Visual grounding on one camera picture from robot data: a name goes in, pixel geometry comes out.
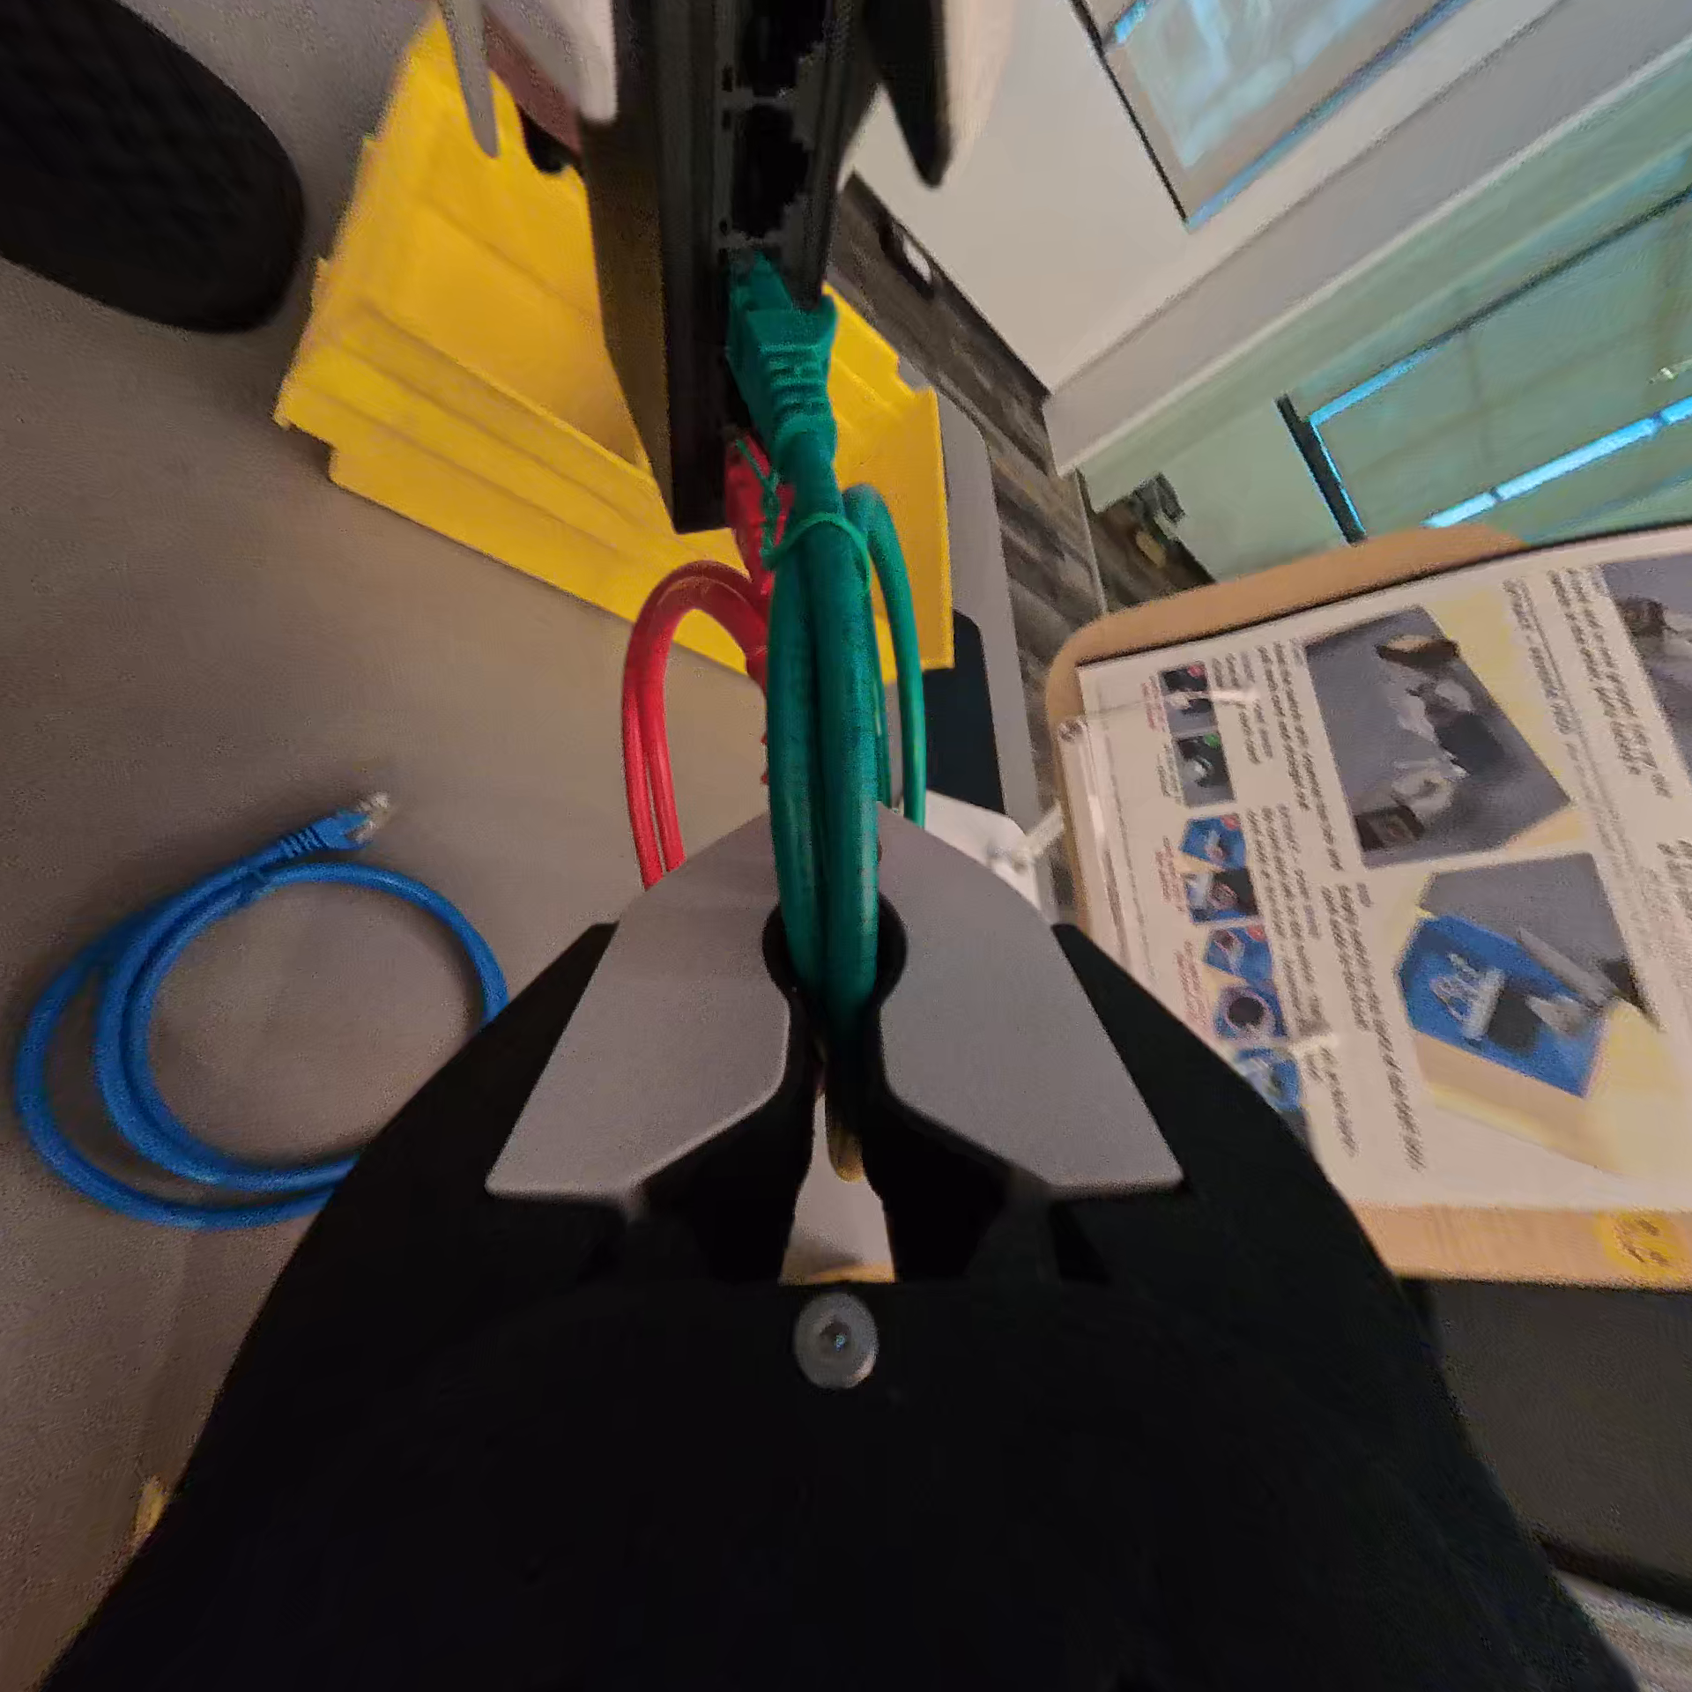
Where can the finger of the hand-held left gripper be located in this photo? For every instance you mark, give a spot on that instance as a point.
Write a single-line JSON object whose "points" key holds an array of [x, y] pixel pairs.
{"points": [[557, 53], [972, 66]]}

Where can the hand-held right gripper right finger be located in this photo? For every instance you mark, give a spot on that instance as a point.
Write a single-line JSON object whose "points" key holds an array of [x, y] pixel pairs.
{"points": [[1020, 1042]]}

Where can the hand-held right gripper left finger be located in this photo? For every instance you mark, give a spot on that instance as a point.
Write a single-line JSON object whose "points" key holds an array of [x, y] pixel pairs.
{"points": [[648, 1042]]}

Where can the black ethernet switch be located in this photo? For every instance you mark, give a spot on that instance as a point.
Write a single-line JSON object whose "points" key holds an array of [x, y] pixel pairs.
{"points": [[662, 264]]}

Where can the white poster stand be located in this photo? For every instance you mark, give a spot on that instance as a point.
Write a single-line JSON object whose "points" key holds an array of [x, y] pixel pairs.
{"points": [[992, 847]]}

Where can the yellow plastic bin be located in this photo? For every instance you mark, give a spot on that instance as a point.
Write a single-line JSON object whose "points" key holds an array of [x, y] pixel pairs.
{"points": [[437, 330]]}

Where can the black textured pad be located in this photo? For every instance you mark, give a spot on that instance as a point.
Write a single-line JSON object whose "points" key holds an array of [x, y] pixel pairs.
{"points": [[134, 158]]}

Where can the instruction poster board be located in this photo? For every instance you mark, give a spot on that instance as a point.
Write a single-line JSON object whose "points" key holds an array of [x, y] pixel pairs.
{"points": [[1455, 819]]}

